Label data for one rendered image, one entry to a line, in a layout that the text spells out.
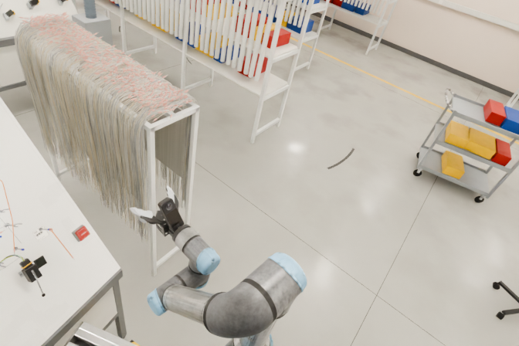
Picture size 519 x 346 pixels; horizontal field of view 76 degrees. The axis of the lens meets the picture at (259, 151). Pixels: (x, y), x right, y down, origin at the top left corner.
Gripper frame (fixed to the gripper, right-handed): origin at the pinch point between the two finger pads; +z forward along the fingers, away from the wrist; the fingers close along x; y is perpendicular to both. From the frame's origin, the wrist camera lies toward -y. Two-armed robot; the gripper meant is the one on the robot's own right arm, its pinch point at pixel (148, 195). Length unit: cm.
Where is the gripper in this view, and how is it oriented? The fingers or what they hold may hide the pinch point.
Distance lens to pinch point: 126.3
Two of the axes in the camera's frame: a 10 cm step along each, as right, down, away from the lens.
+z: -7.1, -5.4, 4.5
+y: -0.9, 7.0, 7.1
